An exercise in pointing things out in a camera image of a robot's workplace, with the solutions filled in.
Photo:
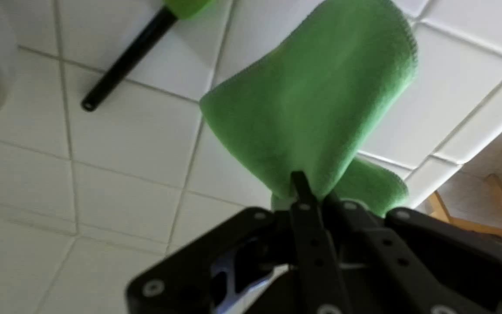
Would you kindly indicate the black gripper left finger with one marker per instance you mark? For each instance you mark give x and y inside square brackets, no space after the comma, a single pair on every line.
[305,262]

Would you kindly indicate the green microfibre cloth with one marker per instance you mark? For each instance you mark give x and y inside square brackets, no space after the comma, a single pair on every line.
[321,88]

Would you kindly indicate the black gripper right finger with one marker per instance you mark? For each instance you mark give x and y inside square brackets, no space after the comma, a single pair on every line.
[425,267]

